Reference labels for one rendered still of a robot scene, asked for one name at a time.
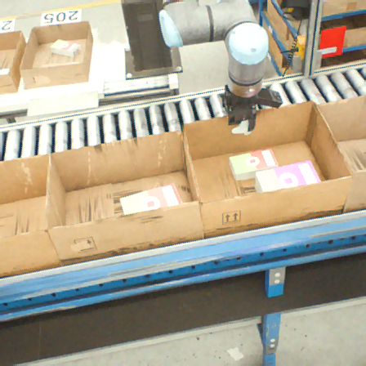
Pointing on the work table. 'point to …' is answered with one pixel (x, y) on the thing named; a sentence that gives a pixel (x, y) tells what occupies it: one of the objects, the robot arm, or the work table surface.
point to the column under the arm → (147, 42)
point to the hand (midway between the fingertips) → (247, 129)
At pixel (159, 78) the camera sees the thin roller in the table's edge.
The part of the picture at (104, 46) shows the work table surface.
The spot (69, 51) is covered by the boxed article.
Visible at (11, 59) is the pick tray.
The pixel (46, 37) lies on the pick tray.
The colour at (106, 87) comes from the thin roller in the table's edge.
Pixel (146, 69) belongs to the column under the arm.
